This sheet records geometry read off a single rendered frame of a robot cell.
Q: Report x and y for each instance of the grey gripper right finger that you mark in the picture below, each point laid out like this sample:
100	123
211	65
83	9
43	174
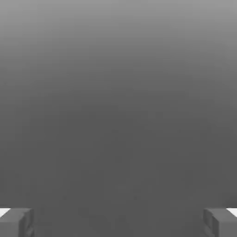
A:
222	224

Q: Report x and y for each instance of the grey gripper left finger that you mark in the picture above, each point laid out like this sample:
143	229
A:
14	223

